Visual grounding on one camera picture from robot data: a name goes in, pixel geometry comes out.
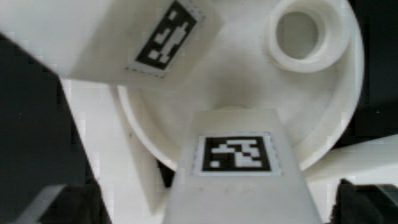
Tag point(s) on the white front barrier wall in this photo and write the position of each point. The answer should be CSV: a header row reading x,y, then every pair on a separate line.
x,y
122,164

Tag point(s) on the white stool leg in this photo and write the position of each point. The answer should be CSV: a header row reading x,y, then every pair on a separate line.
x,y
238,183
126,42

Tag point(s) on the white round stool seat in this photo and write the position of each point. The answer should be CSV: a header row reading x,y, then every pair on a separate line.
x,y
284,65

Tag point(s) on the white barrier wall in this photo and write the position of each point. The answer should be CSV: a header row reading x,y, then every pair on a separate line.
x,y
362,163
122,164

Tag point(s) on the white right barrier wall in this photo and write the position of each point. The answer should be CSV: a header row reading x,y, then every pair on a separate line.
x,y
362,163

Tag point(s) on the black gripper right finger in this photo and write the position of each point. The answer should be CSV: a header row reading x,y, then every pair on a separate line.
x,y
366,204

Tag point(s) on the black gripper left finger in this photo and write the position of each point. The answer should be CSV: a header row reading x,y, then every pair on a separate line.
x,y
65,204

